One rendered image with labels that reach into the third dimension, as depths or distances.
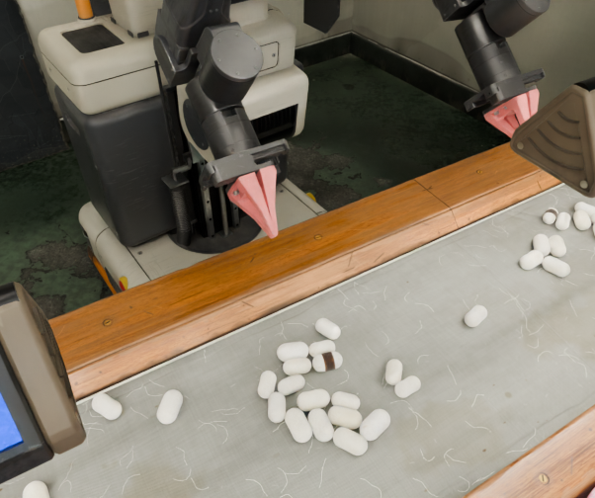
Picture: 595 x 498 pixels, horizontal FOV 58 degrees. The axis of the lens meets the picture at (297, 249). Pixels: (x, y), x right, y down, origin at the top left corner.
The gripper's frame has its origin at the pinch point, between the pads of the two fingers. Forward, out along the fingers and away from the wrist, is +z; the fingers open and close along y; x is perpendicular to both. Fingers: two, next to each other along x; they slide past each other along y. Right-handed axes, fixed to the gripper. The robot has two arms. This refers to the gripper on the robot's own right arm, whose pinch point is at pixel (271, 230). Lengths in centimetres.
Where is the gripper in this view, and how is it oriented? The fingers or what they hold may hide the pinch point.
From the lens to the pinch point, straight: 63.1
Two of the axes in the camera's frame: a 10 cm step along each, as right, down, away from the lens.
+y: 8.6, -3.5, 3.7
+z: 4.0, 9.1, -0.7
